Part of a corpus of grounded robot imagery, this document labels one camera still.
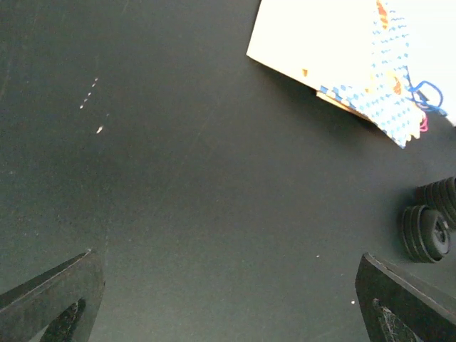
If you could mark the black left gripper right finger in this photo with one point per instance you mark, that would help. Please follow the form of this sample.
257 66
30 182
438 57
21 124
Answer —
397 306

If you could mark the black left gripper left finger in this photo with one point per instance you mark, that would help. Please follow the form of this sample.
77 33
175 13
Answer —
63 302

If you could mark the near black lid stack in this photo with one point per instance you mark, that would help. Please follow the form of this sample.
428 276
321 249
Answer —
424 234

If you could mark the black lid stack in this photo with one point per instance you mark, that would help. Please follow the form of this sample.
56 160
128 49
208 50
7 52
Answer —
424 234
439 195

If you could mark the far black lid stack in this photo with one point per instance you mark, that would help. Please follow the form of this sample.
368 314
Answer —
439 195

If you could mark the blue checkered paper bag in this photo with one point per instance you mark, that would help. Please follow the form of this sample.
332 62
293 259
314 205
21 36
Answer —
394 103

